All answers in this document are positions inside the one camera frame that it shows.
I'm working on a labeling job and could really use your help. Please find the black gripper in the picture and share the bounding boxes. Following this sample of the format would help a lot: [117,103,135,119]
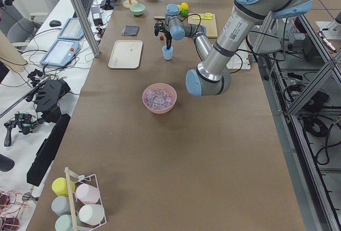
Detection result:
[159,21,173,49]

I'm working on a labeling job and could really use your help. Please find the steel muddler black tip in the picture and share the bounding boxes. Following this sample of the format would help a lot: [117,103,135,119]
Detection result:
[153,16,165,20]

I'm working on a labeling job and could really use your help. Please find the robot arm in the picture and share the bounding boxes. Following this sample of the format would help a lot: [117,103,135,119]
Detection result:
[154,0,313,96]

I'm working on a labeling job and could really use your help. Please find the light blue plastic cup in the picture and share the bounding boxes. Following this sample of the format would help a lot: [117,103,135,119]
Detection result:
[162,45,174,61]

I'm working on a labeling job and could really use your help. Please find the pink bowl of ice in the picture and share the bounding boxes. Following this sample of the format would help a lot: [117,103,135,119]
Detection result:
[142,83,177,114]

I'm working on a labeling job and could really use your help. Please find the pink cup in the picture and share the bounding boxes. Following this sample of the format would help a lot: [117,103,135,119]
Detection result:
[75,184,100,204]

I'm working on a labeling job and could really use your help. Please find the yellow cup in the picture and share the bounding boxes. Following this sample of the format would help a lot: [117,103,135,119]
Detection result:
[51,177,68,197]

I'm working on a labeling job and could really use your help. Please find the white cup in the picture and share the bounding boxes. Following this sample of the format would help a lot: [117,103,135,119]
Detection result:
[78,204,104,226]

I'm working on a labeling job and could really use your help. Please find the grey cup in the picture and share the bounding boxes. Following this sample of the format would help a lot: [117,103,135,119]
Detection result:
[51,196,71,216]

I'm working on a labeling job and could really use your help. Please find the mint cup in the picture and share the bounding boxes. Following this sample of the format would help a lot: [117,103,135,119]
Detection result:
[54,214,73,231]

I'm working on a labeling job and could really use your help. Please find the green lime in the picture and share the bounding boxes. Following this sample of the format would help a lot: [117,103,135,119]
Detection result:
[181,10,188,17]

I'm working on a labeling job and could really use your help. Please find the yellow lemon upper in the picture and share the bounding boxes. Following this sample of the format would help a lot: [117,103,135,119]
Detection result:
[177,2,189,11]

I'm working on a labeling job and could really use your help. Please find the grey folded cloth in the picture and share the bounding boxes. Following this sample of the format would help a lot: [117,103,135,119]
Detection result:
[121,25,140,36]

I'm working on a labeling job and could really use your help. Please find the cream rabbit tray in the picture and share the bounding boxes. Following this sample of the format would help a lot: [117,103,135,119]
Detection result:
[108,40,143,69]

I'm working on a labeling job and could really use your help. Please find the wooden cutting board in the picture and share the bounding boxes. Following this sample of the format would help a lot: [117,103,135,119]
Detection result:
[188,13,218,38]

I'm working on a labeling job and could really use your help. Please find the mint green bowl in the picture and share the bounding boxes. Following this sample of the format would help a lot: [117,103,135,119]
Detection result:
[129,3,145,17]

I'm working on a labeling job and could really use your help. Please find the lemon half upper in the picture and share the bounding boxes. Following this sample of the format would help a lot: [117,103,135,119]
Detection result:
[204,13,213,18]

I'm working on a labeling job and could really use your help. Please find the black power adapter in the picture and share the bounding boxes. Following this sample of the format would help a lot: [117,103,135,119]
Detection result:
[91,6,103,26]

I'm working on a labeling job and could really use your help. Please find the black keyboard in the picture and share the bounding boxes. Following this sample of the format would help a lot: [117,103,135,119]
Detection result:
[80,0,93,17]

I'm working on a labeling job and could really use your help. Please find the blue teach pendant far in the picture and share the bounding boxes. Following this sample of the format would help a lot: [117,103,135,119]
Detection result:
[57,18,84,41]

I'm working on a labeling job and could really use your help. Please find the blue teach pendant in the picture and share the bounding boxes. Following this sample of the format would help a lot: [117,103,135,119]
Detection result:
[57,18,84,41]
[40,39,79,67]

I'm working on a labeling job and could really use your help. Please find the blue teach pendant near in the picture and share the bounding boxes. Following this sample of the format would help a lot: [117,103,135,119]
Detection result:
[40,39,79,67]

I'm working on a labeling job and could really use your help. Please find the black computer mouse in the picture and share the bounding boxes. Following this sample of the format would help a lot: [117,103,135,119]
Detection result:
[49,20,61,27]

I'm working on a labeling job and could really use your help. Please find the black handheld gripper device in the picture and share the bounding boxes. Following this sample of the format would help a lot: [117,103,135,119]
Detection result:
[26,78,70,123]

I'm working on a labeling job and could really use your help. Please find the grey office chair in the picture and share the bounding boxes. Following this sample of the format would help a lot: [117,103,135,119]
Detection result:
[1,3,49,52]

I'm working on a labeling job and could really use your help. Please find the long black bar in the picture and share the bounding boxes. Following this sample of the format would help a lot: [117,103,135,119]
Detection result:
[26,114,70,187]

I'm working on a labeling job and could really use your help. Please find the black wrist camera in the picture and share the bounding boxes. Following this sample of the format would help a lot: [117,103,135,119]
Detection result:
[154,20,164,36]

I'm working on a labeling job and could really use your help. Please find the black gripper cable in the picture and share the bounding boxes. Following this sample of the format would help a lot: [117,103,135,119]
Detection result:
[178,13,203,37]

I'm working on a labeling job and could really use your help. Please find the aluminium frame post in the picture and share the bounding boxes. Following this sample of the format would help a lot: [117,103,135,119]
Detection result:
[70,0,100,57]

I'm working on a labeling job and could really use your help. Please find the white wire cup rack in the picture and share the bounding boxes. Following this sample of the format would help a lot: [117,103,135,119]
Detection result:
[64,167,107,230]

